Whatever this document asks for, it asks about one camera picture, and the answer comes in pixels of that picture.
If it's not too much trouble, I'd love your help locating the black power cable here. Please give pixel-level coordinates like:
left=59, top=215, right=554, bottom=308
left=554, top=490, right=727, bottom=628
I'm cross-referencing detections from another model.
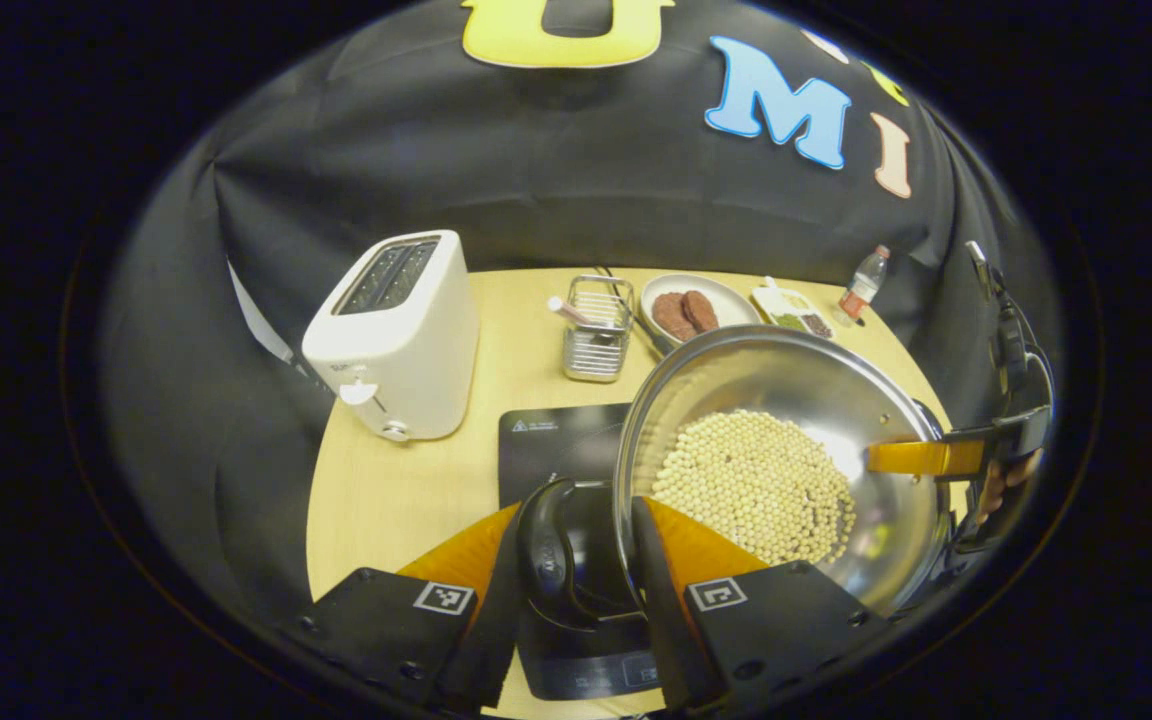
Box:
left=596, top=266, right=672, bottom=356

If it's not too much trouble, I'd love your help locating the metal wire basket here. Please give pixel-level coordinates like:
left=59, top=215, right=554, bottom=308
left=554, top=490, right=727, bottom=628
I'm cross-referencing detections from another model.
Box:
left=562, top=275, right=635, bottom=384

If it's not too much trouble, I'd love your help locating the white divided dish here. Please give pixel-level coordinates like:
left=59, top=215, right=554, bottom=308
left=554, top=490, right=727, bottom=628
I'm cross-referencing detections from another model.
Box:
left=751, top=277, right=835, bottom=341

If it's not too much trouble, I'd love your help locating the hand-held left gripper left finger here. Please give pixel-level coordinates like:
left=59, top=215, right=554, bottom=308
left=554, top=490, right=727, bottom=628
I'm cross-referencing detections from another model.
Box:
left=296, top=500, right=527, bottom=716

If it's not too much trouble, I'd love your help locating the white oval plate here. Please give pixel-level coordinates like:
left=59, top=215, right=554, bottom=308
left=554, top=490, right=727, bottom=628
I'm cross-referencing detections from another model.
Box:
left=640, top=273, right=763, bottom=346

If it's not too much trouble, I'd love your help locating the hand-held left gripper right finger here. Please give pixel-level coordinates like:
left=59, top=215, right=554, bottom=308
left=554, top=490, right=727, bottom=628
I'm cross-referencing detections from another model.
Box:
left=631, top=495, right=892, bottom=716

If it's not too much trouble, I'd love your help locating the plastic water bottle red label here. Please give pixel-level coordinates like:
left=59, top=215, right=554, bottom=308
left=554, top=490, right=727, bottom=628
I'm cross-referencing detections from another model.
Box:
left=836, top=245, right=891, bottom=326

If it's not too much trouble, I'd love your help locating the white toaster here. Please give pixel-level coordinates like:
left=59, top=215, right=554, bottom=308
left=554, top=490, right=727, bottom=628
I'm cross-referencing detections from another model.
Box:
left=301, top=230, right=480, bottom=443

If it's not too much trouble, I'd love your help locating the brown meat patty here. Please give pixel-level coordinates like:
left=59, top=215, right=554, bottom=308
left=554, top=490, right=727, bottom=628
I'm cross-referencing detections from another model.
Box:
left=651, top=292, right=699, bottom=343
left=682, top=290, right=720, bottom=334

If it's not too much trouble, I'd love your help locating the black induction cooktop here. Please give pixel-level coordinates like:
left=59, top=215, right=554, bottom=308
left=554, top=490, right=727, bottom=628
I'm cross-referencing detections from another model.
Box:
left=498, top=403, right=667, bottom=701

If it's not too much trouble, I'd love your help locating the steel pot with black handles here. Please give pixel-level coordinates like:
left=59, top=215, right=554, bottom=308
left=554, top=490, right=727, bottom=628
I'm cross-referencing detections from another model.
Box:
left=518, top=325, right=952, bottom=631

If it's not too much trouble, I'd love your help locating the heap of soybeans in pot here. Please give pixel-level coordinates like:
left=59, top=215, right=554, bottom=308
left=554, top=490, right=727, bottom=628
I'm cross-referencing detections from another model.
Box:
left=651, top=408, right=857, bottom=566

